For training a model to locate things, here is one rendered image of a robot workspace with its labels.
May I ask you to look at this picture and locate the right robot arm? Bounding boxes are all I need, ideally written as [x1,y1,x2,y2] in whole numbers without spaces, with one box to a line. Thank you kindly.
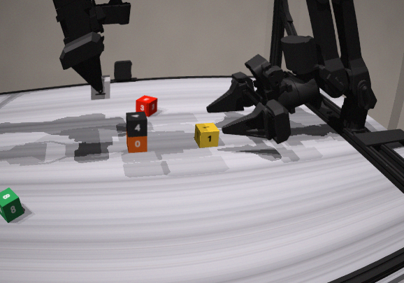
[53,0,131,31]

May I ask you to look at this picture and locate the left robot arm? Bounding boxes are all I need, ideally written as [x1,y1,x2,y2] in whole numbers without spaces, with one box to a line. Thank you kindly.
[245,0,377,133]

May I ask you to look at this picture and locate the red block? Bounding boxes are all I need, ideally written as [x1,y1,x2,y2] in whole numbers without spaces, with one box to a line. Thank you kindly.
[136,96,157,117]

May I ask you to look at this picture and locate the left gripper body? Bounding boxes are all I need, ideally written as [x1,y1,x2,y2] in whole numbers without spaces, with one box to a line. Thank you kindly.
[231,72,300,144]

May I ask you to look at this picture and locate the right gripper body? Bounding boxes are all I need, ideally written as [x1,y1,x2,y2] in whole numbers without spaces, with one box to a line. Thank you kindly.
[56,0,104,70]

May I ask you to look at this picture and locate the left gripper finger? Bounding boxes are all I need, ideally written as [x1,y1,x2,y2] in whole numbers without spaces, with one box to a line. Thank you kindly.
[222,102,272,140]
[206,78,244,113]

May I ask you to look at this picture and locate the white block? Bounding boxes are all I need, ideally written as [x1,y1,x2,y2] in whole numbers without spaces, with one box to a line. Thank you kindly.
[91,75,110,100]

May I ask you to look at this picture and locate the yellow block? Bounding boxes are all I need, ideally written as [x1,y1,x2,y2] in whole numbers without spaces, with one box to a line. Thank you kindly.
[194,123,219,148]

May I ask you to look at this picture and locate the green block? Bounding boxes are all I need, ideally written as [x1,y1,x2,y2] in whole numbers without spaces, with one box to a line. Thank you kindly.
[0,188,24,223]

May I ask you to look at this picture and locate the orange block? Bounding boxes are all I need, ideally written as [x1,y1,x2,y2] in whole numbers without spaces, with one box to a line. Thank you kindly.
[127,135,147,153]

